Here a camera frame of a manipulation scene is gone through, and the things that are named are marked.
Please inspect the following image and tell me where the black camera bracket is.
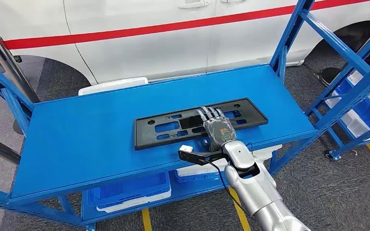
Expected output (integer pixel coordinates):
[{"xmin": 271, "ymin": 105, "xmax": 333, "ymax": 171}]
[{"xmin": 177, "ymin": 150, "xmax": 229, "ymax": 167}]

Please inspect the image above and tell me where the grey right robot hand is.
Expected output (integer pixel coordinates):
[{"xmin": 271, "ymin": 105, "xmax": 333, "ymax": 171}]
[{"xmin": 196, "ymin": 106, "xmax": 238, "ymax": 153}]

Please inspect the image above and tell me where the blue metal shelf rack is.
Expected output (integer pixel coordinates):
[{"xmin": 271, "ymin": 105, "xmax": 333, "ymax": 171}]
[
  {"xmin": 306, "ymin": 78, "xmax": 370, "ymax": 160},
  {"xmin": 0, "ymin": 0, "xmax": 370, "ymax": 231}
]

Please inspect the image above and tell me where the blue plastic bin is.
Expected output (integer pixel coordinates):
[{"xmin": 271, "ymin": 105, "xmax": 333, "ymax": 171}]
[
  {"xmin": 86, "ymin": 172, "xmax": 172, "ymax": 208},
  {"xmin": 173, "ymin": 170, "xmax": 229, "ymax": 185},
  {"xmin": 335, "ymin": 79, "xmax": 370, "ymax": 128}
]

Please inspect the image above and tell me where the red barrier belt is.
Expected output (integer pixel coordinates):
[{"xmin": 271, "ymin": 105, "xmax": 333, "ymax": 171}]
[{"xmin": 3, "ymin": 0, "xmax": 370, "ymax": 51}]

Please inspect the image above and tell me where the white car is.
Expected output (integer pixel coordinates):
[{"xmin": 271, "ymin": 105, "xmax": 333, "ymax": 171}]
[{"xmin": 0, "ymin": 0, "xmax": 370, "ymax": 98}]

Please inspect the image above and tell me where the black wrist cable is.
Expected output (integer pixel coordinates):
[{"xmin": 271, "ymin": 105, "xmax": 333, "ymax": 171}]
[{"xmin": 204, "ymin": 142, "xmax": 253, "ymax": 214}]

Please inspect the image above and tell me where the black plastic license plate frame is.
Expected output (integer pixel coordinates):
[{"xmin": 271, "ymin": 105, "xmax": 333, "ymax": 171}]
[{"xmin": 133, "ymin": 98, "xmax": 269, "ymax": 151}]

